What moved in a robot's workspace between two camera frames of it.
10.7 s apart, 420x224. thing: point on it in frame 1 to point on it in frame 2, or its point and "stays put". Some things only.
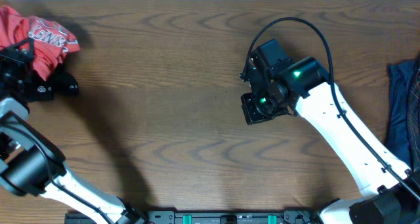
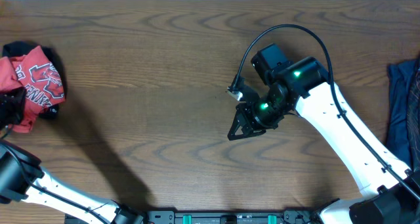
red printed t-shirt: [52, 41] to [41, 79]
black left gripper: [9, 55] to [10, 106]
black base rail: [216, 217] stays put
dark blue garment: [401, 73] stays put
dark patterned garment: [413, 113] stays put
